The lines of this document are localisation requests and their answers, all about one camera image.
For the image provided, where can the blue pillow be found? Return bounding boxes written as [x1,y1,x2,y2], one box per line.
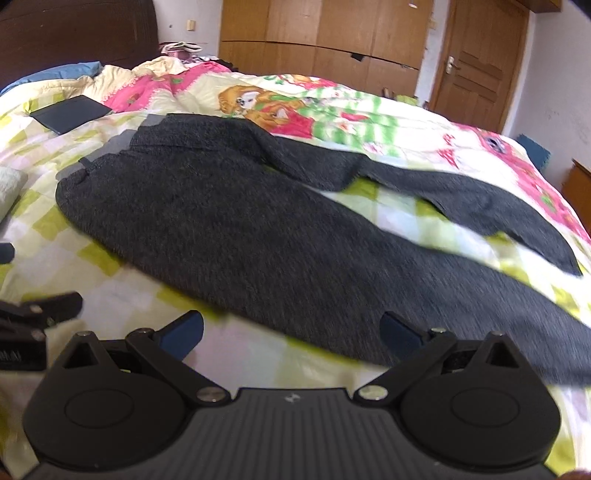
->
[1,61,103,94]

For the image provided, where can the dark grey pants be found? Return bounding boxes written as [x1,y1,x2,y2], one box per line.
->
[55,114,590,386]

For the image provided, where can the dark blue flat notebook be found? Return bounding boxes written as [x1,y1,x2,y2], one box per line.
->
[30,95,111,135]

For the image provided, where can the wooden wardrobe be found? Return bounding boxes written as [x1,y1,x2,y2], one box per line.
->
[219,0,433,96]

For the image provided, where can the white folded towel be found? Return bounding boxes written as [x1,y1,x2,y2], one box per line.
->
[0,166,28,221]

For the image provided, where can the brown wooden door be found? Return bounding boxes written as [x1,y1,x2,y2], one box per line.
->
[430,0,529,133]

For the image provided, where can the clothes pile near headboard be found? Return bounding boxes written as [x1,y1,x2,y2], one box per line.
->
[159,41,218,64]

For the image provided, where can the colourful cartoon bed quilt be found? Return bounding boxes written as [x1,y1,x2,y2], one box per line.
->
[0,57,591,478]

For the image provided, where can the dark wooden headboard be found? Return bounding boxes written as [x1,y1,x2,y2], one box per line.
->
[0,0,158,86]

